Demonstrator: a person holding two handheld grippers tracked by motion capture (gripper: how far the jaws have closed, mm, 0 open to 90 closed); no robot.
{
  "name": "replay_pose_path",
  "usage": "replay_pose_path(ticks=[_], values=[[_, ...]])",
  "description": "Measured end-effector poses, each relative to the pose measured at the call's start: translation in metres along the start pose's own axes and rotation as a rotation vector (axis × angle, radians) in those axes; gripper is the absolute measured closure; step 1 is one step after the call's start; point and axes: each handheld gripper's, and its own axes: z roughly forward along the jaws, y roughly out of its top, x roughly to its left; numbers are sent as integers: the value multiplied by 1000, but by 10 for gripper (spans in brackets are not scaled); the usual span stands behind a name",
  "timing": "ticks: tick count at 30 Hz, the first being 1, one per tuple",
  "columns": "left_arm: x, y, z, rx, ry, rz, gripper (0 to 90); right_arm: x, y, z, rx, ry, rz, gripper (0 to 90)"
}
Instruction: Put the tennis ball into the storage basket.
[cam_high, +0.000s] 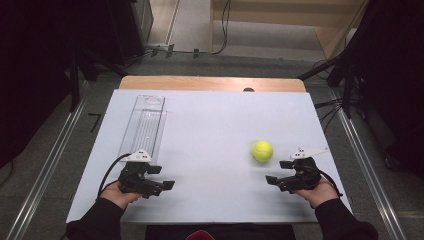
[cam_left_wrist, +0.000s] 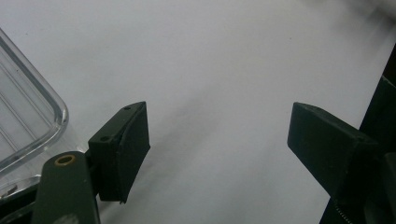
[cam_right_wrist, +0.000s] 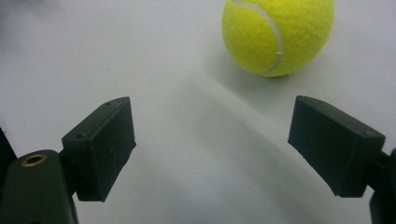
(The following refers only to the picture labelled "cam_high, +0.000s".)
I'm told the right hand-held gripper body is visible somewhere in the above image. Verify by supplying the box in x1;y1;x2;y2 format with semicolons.
277;147;330;194

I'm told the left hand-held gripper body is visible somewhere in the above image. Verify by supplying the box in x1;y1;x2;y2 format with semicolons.
117;149;165;200

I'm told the yellow tennis ball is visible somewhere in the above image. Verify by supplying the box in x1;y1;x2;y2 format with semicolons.
251;140;275;163

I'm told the clear plastic container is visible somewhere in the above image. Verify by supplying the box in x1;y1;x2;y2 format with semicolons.
117;94;168;164

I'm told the person's right hand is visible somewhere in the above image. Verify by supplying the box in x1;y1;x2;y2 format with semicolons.
294;177;340;210

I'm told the person's left hand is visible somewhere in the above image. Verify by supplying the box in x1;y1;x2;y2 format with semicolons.
99;180;143;211

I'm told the red cloth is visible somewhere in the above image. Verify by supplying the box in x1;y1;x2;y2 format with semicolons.
185;229;216;240

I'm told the white board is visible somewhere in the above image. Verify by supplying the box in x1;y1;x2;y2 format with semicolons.
65;88;356;224

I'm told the wooden table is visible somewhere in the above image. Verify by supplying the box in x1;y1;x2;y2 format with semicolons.
118;75;307;94

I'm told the black stand leg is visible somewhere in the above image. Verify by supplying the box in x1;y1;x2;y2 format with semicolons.
68;49;83;113
297;54;349;82

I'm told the black curtain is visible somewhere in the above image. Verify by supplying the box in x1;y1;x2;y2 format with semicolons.
344;0;424;179
0;0;113;169

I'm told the dark cabinet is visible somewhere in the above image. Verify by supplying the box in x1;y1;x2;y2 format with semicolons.
105;0;155;66

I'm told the light wooden shelf unit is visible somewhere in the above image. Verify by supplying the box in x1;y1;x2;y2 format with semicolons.
209;0;368;62

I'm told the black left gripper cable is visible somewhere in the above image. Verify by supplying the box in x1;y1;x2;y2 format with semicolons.
97;152;132;200

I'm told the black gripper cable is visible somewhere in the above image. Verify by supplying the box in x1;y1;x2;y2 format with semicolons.
313;168;344;199
97;152;132;200

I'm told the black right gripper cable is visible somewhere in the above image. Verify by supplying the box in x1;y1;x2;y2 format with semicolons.
313;168;344;199

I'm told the metal floor rail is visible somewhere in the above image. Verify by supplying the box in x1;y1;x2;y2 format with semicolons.
4;81;91;240
328;89;408;240

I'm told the bundle of black cables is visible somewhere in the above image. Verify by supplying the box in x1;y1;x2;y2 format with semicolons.
313;97;345;132

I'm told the black hanging cable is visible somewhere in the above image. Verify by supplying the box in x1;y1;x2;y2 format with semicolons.
191;0;233;56

